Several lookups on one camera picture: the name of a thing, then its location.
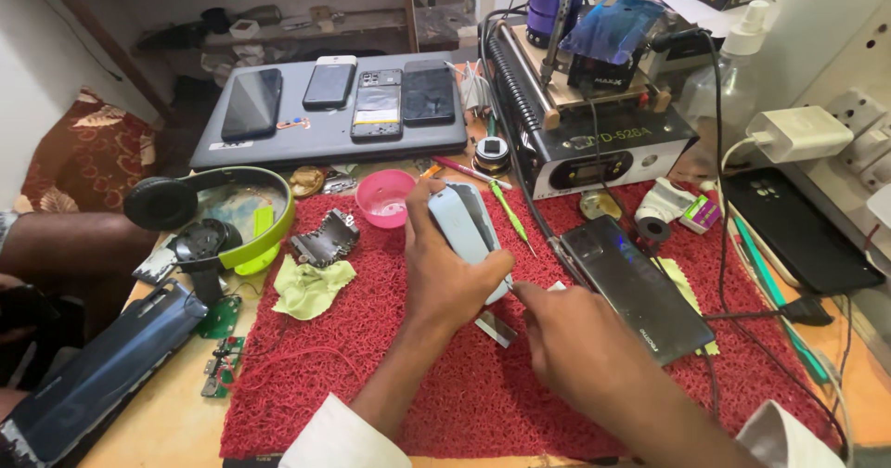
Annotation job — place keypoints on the person's left hand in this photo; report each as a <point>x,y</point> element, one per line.
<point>438,280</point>

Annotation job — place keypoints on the person's right hand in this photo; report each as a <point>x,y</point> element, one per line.
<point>592,350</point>

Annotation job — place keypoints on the person's right fingers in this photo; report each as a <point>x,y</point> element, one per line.
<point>537,308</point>

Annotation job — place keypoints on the light blue phone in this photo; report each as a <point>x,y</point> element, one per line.
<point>463,228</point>

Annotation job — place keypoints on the small shiny metal plate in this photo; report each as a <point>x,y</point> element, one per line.
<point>495,329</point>

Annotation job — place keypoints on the green screwdriver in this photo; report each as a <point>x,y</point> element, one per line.
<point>510,217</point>

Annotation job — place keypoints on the glossy dark phone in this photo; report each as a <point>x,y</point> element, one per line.
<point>637,290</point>

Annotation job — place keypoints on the round gold metal piece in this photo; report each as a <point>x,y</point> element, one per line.
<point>598,205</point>

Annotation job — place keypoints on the red looped work mat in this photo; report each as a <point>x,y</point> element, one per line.
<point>431,391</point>

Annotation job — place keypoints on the yellow cloth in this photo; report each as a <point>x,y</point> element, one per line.
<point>679,284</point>

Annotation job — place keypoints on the pink pen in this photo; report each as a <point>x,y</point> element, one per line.
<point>468,171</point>

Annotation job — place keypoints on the white tape dispenser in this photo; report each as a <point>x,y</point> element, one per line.
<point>661,207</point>

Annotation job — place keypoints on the small round black jar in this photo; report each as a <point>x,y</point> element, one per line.
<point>493,153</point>

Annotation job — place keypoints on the black screen separator machine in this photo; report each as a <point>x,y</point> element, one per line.
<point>605,144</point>

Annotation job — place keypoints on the pink plastic bowl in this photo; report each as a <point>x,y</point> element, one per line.
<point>385,200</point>

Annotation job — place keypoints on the small purple green box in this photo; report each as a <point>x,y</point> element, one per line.
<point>700,214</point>

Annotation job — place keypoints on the light green cloth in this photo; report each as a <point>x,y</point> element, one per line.
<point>310,289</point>

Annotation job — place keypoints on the person's white left sleeve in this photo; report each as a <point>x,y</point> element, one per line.
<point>348,437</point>

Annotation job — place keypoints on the person's white sleeve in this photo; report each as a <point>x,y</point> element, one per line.
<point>786,440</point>
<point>348,437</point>

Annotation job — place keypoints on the green pry tool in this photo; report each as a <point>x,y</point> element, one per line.
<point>772,290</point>

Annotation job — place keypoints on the black phone with cracked screen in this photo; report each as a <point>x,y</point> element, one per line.
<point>428,94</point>

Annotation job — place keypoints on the small black box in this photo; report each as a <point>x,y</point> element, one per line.
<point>605,73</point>

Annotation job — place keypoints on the opened phone without back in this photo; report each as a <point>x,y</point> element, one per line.
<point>376,106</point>

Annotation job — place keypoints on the golden brown tape roll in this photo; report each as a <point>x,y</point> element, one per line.
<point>307,181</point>

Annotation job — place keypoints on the grey laptop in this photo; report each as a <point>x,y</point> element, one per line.
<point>327,134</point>

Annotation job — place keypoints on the black phone with matte back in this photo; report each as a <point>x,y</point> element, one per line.
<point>800,228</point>

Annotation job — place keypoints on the green and black headphones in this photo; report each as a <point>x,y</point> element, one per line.
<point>268,235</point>

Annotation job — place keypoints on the person's white right sleeve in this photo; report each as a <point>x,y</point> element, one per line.
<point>786,440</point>

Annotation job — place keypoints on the blue plastic film sheet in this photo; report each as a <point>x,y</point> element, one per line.
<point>612,30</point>

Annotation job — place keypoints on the purple cylindrical speaker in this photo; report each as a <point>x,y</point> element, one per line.
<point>543,12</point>

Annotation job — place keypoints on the clear spray bottle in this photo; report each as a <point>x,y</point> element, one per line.
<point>724,78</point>

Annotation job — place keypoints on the phone with white edge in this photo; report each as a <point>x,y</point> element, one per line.
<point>329,84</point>

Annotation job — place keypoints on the white charger adapter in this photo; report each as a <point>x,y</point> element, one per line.
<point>800,132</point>

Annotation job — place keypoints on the round green circuit board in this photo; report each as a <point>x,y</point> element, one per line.
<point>220,318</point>

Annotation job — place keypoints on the small green circuit board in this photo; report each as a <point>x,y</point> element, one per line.
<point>223,367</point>

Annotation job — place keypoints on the large black phone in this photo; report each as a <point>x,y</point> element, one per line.
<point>252,105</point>

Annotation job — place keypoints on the white power strip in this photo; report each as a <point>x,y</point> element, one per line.
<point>863,141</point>

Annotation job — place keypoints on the wooden shelf with clutter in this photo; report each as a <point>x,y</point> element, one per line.
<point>230,30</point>

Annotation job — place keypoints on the blue phone back cover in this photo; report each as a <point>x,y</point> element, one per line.
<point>97,370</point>

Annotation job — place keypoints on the red patterned cushion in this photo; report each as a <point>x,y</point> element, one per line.
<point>90,155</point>

